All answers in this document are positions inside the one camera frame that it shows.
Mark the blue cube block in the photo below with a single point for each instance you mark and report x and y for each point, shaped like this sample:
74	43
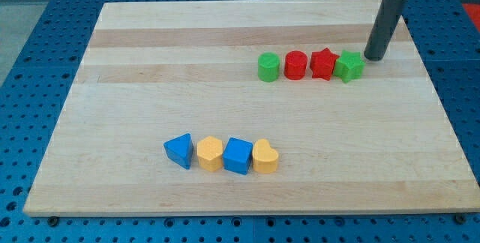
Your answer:
237	156

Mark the red star block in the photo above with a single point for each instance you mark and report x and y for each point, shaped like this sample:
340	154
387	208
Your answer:
322	63

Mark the yellow hexagon block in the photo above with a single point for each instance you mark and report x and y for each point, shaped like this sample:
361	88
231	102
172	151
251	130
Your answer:
210	153

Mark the red cylinder block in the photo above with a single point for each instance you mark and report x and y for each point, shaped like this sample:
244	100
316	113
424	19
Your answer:
295	65

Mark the green cylinder block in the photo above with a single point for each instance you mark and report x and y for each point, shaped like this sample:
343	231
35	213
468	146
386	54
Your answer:
268	67

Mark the green star block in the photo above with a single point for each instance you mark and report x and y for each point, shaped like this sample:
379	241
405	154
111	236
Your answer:
349	66

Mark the yellow heart block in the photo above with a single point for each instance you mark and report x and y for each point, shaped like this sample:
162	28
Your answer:
265	158

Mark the blue triangle block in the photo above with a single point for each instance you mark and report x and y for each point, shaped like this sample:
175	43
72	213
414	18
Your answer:
180	150

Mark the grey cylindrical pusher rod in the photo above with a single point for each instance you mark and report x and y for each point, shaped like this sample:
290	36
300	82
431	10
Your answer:
383	29

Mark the wooden board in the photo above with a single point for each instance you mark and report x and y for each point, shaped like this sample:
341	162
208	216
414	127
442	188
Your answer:
153	71

